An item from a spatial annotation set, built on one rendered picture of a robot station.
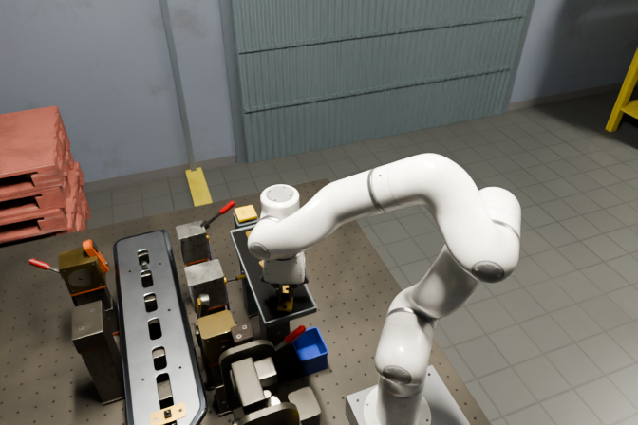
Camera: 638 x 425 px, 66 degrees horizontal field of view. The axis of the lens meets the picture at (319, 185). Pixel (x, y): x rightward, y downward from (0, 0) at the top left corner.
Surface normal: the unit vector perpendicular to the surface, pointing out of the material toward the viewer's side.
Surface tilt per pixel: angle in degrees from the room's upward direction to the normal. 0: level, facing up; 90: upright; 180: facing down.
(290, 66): 90
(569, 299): 0
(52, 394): 0
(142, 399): 0
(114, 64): 90
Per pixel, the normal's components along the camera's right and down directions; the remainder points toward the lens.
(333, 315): 0.00, -0.81
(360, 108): 0.35, 0.55
